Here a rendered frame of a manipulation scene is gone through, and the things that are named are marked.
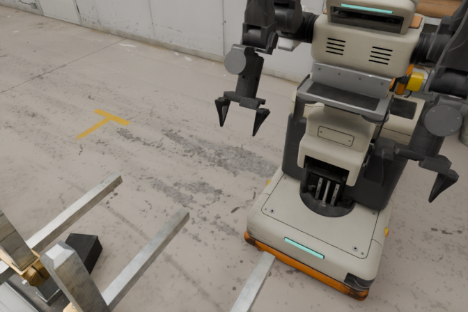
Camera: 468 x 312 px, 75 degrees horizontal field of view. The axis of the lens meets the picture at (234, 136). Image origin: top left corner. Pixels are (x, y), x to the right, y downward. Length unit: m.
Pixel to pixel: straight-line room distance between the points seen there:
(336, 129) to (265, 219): 0.63
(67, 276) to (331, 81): 0.82
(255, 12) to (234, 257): 1.29
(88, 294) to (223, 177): 1.58
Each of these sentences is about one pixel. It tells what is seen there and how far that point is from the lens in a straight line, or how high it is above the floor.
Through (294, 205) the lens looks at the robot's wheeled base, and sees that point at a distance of 1.60.
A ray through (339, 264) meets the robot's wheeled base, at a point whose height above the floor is 0.25.
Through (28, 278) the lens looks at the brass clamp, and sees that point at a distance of 0.85.
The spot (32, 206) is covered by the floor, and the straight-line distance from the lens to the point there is 2.29.
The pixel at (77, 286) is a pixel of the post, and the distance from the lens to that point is 0.57.
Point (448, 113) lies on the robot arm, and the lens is 0.66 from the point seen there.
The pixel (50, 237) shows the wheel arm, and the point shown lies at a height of 0.84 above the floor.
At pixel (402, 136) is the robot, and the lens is 1.38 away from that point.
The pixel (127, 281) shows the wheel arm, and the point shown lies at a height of 0.85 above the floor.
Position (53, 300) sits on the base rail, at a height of 0.71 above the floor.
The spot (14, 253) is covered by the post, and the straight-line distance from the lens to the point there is 0.82.
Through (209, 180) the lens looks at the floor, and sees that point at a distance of 2.07.
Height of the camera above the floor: 1.51
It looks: 39 degrees down
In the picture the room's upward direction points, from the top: straight up
